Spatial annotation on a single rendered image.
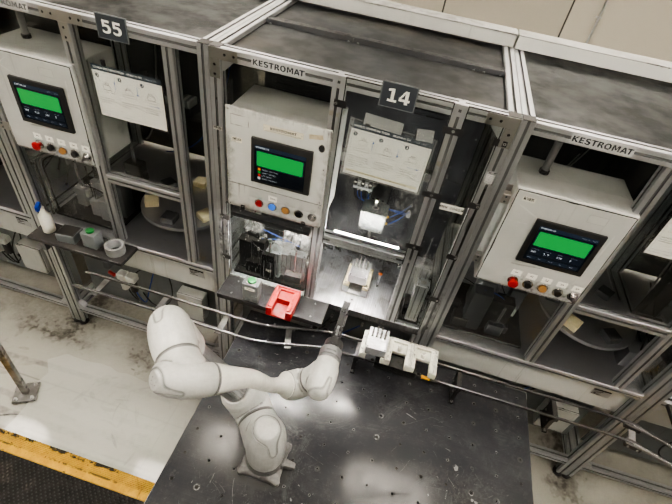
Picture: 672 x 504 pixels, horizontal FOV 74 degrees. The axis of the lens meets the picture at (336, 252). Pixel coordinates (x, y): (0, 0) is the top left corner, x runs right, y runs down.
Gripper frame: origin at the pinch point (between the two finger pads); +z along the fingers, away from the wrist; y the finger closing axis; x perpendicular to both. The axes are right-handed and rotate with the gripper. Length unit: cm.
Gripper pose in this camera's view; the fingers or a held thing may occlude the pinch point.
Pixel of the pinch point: (344, 313)
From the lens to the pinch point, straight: 193.0
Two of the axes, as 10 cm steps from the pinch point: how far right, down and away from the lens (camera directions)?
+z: 2.6, -6.2, 7.4
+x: -9.6, -2.7, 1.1
